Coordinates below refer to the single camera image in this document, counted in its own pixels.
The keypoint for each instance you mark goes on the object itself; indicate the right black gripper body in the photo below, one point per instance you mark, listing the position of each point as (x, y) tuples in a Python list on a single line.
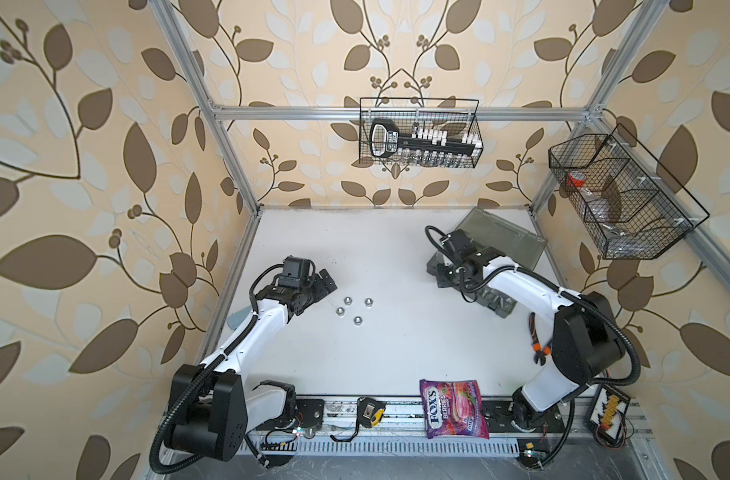
[(447, 275)]

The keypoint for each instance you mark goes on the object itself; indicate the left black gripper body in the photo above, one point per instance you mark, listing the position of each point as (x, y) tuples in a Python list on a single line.
[(314, 289)]

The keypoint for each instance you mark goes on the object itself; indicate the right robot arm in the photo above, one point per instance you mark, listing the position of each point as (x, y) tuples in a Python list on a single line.
[(588, 347)]

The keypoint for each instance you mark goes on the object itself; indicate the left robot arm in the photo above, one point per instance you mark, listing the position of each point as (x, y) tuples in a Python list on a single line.
[(211, 413)]

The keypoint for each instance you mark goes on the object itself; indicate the grey plastic organizer box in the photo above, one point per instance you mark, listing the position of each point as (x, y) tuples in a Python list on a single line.
[(488, 234)]

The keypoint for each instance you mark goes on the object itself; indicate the light blue flat case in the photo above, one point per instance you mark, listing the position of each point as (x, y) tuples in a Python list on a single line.
[(235, 319)]

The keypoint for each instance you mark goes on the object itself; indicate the orange black pliers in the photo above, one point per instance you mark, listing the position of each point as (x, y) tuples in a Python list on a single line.
[(541, 350)]

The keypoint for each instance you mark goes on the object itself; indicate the purple Fox's candy bag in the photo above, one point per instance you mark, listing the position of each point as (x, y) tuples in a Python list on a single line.
[(453, 409)]

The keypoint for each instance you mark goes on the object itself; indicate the yellow black tape measure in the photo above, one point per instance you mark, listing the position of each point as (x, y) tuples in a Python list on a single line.
[(370, 412)]

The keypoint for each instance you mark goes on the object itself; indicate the socket set on black rail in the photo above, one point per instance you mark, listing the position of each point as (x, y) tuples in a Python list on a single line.
[(421, 146)]

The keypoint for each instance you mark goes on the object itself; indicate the back wire basket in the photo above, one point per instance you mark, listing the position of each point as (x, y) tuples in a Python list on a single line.
[(456, 116)]

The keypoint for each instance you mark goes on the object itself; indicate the wire basket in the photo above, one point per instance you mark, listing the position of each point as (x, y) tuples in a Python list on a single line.
[(634, 206), (456, 116)]

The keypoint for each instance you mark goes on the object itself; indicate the right wire basket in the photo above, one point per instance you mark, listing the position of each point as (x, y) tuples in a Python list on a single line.
[(634, 206)]

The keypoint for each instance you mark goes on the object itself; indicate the small electronics board with wires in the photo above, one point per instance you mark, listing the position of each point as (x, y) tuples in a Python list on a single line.
[(606, 418)]

